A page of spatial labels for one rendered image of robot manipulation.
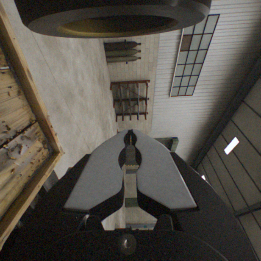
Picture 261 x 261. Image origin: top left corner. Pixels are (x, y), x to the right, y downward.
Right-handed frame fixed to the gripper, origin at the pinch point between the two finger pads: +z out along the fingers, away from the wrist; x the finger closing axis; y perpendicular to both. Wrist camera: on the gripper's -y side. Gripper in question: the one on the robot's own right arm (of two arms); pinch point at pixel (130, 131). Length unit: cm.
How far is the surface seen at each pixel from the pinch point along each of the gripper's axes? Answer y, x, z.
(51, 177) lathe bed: 20.5, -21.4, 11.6
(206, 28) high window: -83, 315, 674
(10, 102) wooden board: -0.3, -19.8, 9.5
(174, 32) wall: -73, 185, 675
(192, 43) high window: -35, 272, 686
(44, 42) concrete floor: -23, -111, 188
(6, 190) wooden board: 10.8, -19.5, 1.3
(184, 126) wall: 480, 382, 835
